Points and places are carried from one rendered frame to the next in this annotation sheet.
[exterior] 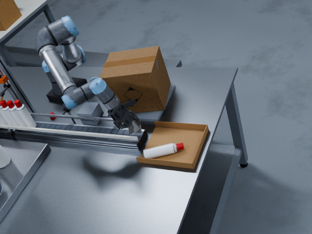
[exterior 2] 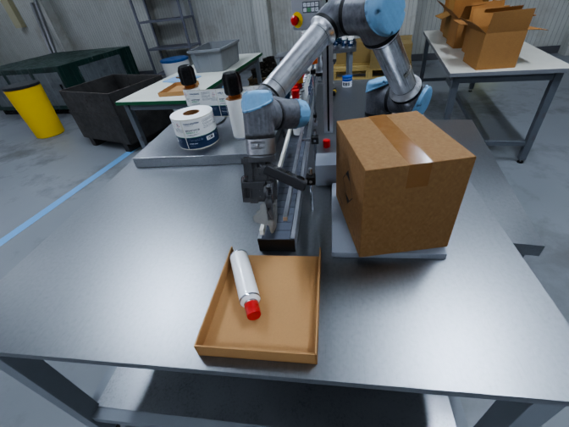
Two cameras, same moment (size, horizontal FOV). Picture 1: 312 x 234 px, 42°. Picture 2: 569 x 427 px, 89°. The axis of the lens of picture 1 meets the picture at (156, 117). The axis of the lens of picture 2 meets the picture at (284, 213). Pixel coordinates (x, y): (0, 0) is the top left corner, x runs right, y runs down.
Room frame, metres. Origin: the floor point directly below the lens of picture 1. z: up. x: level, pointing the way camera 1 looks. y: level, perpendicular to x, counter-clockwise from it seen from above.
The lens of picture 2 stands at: (1.38, -0.48, 1.45)
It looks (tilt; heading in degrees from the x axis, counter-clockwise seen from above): 38 degrees down; 67
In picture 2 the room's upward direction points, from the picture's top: 8 degrees counter-clockwise
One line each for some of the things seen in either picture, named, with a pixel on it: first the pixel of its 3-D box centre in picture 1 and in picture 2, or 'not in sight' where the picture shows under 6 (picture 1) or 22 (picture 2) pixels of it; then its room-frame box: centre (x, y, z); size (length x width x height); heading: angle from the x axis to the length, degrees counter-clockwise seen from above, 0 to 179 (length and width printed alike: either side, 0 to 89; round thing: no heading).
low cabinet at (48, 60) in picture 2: not in sight; (67, 80); (0.28, 7.39, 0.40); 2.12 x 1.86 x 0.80; 137
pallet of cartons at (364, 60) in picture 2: not in sight; (371, 57); (5.45, 4.12, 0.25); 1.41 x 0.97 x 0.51; 137
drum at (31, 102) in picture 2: not in sight; (36, 110); (0.00, 5.26, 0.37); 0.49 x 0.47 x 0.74; 135
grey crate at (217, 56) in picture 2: not in sight; (216, 56); (2.36, 3.17, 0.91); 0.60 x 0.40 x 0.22; 51
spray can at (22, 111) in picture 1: (25, 114); (296, 113); (2.01, 0.71, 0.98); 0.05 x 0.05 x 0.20
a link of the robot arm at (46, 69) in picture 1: (54, 67); (381, 94); (2.30, 0.49, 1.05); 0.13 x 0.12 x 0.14; 104
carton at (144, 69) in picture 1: (136, 81); (389, 180); (1.93, 0.03, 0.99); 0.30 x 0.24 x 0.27; 66
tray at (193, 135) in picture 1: (172, 143); (267, 295); (1.49, -0.03, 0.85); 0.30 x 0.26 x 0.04; 55
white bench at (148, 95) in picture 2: not in sight; (212, 109); (2.13, 3.04, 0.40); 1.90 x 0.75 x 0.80; 47
